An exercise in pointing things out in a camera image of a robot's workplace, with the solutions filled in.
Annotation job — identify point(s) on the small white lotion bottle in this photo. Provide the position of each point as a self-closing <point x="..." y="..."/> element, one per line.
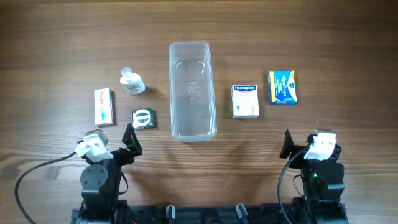
<point x="131" y="82"/>

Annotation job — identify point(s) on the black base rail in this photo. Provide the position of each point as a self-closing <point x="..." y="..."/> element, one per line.
<point x="267" y="213"/>

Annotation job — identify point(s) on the white Hansaplast box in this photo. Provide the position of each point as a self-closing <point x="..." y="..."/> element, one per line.
<point x="245" y="103"/>

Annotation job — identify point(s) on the blue VapoDrops box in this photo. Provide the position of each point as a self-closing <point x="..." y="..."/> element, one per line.
<point x="282" y="87"/>

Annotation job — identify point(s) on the clear plastic container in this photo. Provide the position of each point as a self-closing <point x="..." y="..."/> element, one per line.
<point x="192" y="94"/>

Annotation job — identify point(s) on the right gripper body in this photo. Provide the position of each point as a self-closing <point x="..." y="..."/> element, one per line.
<point x="298" y="150"/>

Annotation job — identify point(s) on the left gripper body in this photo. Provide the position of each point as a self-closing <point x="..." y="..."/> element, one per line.
<point x="121" y="153"/>

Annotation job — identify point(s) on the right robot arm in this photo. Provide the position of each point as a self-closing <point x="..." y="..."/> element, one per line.
<point x="322" y="178"/>

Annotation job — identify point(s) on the white Panadol box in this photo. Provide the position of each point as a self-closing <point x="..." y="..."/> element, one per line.
<point x="103" y="104"/>

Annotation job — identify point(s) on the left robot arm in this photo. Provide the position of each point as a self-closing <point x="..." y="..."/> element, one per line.
<point x="101" y="180"/>

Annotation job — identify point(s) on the dark green round-logo box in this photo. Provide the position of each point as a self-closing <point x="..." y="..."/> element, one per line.
<point x="143" y="119"/>

